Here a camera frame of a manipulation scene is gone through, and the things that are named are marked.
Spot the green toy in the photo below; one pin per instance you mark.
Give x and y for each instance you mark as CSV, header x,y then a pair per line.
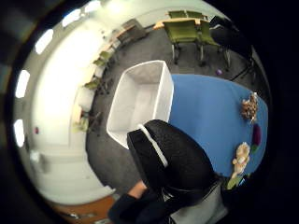
x,y
233,182

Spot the wooden table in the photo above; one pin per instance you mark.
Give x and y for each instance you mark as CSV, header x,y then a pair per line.
x,y
174,21

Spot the the person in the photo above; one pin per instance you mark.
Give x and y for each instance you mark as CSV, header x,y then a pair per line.
x,y
199,211

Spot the grey chair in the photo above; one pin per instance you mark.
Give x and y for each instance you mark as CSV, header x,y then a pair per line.
x,y
132,31

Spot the ceiling light panel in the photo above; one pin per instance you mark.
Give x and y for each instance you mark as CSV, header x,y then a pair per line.
x,y
71,17
22,83
19,132
92,5
44,41

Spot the small purple ball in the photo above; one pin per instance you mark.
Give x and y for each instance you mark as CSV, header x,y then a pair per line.
x,y
219,72

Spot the white plastic bin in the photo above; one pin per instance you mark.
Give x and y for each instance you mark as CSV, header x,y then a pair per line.
x,y
137,102

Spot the purple eggplant toy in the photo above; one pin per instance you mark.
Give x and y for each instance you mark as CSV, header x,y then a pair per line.
x,y
257,134

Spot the green chair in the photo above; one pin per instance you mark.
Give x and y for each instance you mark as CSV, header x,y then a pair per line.
x,y
181,31
103,58
81,124
177,14
195,14
92,84
207,35

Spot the blue tablecloth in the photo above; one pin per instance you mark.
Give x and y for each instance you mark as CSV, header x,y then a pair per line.
x,y
208,118

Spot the black tripod stand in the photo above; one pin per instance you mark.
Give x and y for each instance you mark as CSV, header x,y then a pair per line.
x,y
229,34

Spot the brown spotted soft toy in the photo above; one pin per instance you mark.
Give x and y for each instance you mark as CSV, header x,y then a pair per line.
x,y
249,108

